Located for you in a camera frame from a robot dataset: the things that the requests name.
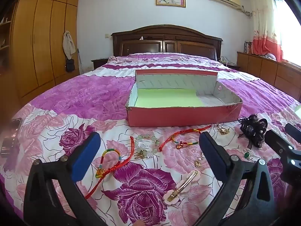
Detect red rainbow cord bracelet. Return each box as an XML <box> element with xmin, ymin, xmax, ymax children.
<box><xmin>159</xmin><ymin>125</ymin><xmax>212</xmax><ymax>150</ymax></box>

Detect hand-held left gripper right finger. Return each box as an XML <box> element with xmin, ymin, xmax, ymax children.
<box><xmin>193</xmin><ymin>132</ymin><xmax>277</xmax><ymax>226</ymax></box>

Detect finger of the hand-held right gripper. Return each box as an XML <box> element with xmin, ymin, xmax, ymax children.
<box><xmin>265</xmin><ymin>129</ymin><xmax>296</xmax><ymax>163</ymax></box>
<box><xmin>285</xmin><ymin>123</ymin><xmax>301</xmax><ymax>144</ymax></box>

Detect bed with pink floral cover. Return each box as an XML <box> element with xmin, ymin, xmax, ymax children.
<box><xmin>0</xmin><ymin>52</ymin><xmax>301</xmax><ymax>226</ymax></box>

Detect air conditioner hose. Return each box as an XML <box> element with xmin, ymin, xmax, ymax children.
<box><xmin>242</xmin><ymin>5</ymin><xmax>253</xmax><ymax>18</ymax></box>

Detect bright window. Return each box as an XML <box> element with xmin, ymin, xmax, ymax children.
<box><xmin>274</xmin><ymin>0</ymin><xmax>301</xmax><ymax>64</ymax></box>

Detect wooden wardrobe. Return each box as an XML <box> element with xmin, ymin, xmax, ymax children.
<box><xmin>11</xmin><ymin>0</ymin><xmax>81</xmax><ymax>99</ymax></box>

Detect beige cloth bag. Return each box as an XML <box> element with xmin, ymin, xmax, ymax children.
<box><xmin>62</xmin><ymin>31</ymin><xmax>76</xmax><ymax>60</ymax></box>

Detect green stone ring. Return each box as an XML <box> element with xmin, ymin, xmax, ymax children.
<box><xmin>242</xmin><ymin>151</ymin><xmax>255</xmax><ymax>162</ymax></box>

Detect low wooden cabinet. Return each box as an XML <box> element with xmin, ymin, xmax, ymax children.
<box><xmin>236</xmin><ymin>51</ymin><xmax>301</xmax><ymax>102</ymax></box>

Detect pink cardboard box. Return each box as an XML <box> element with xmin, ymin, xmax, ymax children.
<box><xmin>125</xmin><ymin>69</ymin><xmax>243</xmax><ymax>128</ymax></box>

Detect black smartphone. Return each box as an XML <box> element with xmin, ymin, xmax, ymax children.
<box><xmin>0</xmin><ymin>119</ymin><xmax>22</xmax><ymax>159</ymax></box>

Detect dark wooden headboard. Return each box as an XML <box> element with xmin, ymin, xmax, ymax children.
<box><xmin>111</xmin><ymin>24</ymin><xmax>223</xmax><ymax>63</ymax></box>

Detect light green bead bracelet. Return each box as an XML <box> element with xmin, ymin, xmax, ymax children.
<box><xmin>134</xmin><ymin>134</ymin><xmax>161</xmax><ymax>159</ymax></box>

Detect long-tailed rainbow cord bracelet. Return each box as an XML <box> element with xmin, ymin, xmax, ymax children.
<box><xmin>85</xmin><ymin>136</ymin><xmax>137</xmax><ymax>199</ymax></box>

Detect dark wooden nightstand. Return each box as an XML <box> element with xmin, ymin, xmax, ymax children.
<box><xmin>219</xmin><ymin>61</ymin><xmax>241</xmax><ymax>71</ymax></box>
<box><xmin>91</xmin><ymin>57</ymin><xmax>110</xmax><ymax>70</ymax></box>

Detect gold pearl earring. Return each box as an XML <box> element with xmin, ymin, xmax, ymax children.
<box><xmin>194</xmin><ymin>153</ymin><xmax>205</xmax><ymax>168</ymax></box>
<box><xmin>217</xmin><ymin>123</ymin><xmax>231</xmax><ymax>136</ymax></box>

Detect black handbag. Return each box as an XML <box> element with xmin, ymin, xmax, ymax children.
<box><xmin>65</xmin><ymin>58</ymin><xmax>76</xmax><ymax>73</ymax></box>

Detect gold hair clip pink flowers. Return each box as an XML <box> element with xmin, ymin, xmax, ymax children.
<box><xmin>163</xmin><ymin>170</ymin><xmax>202</xmax><ymax>204</ymax></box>

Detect wooden open shelf unit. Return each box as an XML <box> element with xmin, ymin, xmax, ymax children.
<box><xmin>0</xmin><ymin>2</ymin><xmax>15</xmax><ymax>76</ymax></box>

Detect black mesh hair accessory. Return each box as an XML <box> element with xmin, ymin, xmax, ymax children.
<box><xmin>237</xmin><ymin>114</ymin><xmax>268</xmax><ymax>150</ymax></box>

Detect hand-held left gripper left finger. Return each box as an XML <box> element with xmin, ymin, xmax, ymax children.
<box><xmin>23</xmin><ymin>132</ymin><xmax>111</xmax><ymax>226</ymax></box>

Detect white and red curtain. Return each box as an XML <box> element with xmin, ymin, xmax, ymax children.
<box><xmin>251</xmin><ymin>0</ymin><xmax>286</xmax><ymax>62</ymax></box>

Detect light green paper sheet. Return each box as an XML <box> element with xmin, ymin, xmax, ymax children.
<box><xmin>134</xmin><ymin>88</ymin><xmax>205</xmax><ymax>108</ymax></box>

